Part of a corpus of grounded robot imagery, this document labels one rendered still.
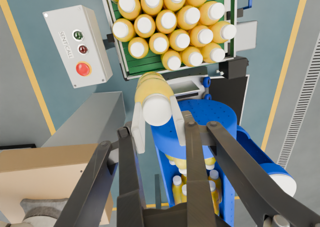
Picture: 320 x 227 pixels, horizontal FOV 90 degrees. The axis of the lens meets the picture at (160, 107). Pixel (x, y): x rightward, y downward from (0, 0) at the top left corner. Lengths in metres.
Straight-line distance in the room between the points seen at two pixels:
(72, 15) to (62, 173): 0.52
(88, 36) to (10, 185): 0.61
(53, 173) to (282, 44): 2.02
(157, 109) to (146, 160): 1.94
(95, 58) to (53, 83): 1.40
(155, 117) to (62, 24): 0.38
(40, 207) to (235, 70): 0.89
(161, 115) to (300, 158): 2.81
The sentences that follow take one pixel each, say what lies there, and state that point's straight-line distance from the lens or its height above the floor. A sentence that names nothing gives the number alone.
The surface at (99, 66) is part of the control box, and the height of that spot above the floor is 1.10.
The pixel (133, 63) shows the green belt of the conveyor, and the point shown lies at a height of 0.90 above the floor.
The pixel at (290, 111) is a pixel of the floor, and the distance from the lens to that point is 2.39.
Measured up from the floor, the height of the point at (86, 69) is 1.11.
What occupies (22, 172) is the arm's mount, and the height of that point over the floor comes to 1.13.
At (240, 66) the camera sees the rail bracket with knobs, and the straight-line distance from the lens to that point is 0.67.
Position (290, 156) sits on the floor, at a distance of 2.85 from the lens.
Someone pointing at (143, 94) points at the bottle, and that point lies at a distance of 0.23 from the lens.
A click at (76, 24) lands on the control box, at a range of 0.51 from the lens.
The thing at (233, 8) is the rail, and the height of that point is 0.97.
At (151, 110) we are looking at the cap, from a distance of 0.21.
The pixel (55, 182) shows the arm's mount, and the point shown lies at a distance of 0.77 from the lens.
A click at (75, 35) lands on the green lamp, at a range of 0.50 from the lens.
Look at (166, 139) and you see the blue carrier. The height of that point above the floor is 1.20.
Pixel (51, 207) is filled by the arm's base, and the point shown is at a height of 1.14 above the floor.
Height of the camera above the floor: 1.57
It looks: 66 degrees down
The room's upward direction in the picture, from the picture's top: 171 degrees clockwise
